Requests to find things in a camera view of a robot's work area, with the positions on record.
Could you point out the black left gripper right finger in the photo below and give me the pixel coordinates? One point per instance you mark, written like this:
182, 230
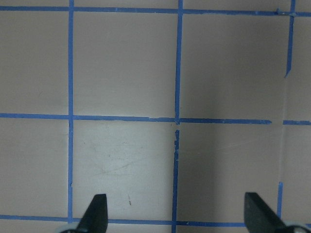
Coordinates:
259, 217

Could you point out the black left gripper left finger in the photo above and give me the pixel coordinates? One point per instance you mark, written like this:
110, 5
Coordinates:
95, 219

